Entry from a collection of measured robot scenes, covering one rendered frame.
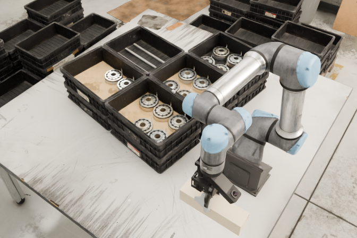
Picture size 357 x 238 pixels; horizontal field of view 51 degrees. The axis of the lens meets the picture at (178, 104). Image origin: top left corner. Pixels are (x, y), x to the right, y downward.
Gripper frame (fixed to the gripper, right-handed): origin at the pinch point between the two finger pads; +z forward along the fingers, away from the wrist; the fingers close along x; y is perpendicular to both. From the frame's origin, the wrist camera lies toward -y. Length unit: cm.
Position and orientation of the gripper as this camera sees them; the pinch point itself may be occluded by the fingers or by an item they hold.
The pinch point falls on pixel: (213, 203)
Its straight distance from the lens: 134.0
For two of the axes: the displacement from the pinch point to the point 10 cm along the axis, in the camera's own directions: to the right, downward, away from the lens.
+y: -8.2, -4.0, 4.1
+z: 0.0, 7.2, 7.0
